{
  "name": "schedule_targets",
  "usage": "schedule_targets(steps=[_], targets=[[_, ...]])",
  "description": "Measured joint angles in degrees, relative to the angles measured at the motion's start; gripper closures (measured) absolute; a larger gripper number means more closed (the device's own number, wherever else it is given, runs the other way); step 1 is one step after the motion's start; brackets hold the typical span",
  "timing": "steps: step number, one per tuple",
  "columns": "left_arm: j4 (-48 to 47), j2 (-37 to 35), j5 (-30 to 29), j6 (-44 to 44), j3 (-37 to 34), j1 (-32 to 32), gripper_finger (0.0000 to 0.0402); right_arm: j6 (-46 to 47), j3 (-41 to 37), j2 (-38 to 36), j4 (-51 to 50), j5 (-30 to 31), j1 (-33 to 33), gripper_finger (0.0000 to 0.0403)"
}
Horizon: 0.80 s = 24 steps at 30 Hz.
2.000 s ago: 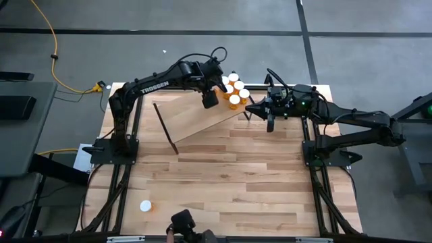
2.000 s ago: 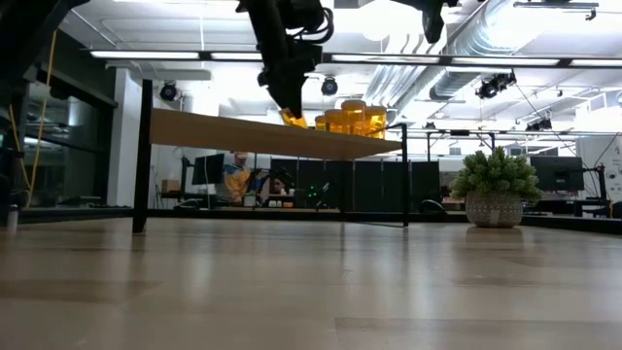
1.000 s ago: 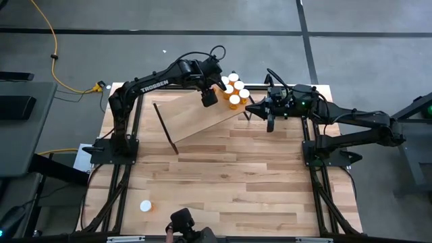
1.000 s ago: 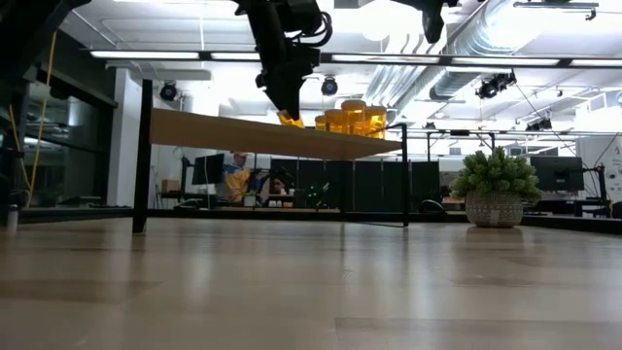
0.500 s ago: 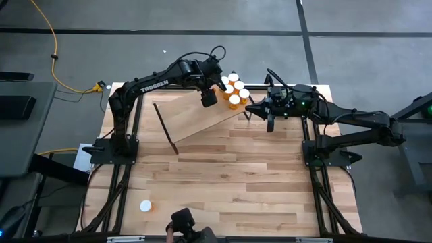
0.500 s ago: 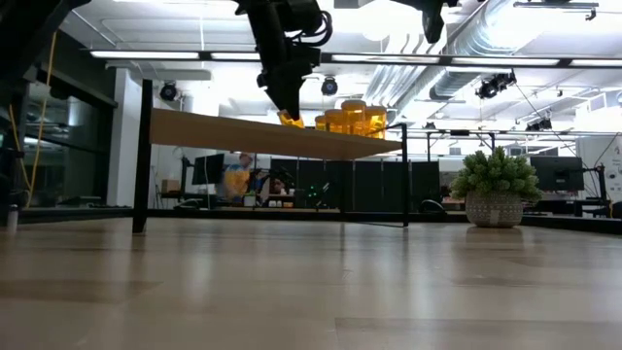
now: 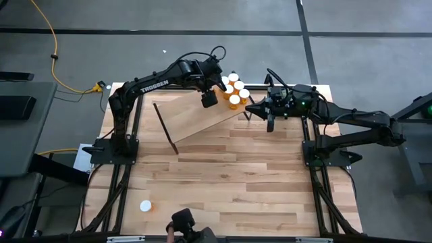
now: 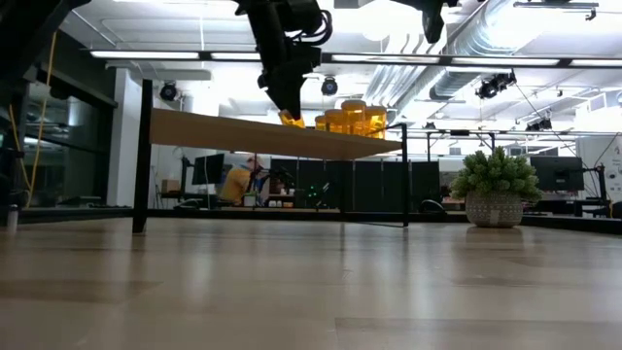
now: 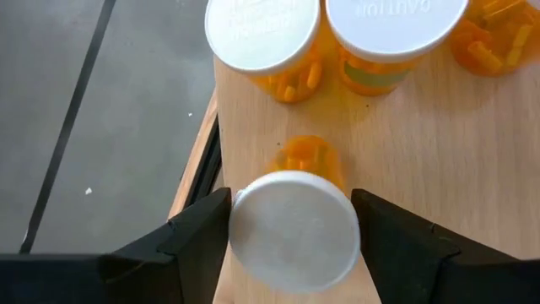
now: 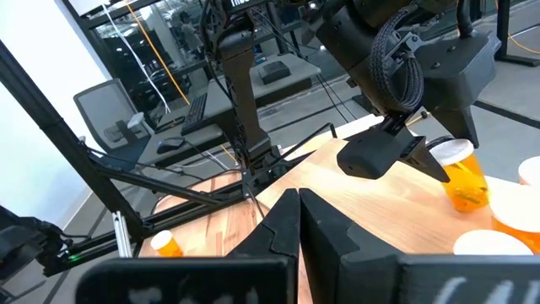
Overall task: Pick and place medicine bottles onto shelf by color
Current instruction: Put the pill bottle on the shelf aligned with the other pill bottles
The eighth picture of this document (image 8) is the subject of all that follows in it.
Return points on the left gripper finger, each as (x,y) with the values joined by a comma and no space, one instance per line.
(291,99)

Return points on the black background robot arm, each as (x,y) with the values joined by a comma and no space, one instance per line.
(318,194)

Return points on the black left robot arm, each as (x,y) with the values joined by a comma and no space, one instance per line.
(272,29)

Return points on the wooden shelf board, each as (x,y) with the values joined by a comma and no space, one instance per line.
(252,138)

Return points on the black metal shelf leg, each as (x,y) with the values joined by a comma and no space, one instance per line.
(142,170)

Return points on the person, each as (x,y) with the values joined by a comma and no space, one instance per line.
(235,185)

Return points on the black computer monitor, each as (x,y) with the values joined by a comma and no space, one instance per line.
(557,172)
(209,168)

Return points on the black room divider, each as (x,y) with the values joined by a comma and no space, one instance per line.
(369,187)

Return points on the brown cardboard box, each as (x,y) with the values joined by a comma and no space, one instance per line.
(171,186)

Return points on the green plant in patterned pot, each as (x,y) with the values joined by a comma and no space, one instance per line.
(493,175)

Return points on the small grey cylinder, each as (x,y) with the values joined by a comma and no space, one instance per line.
(12,219)

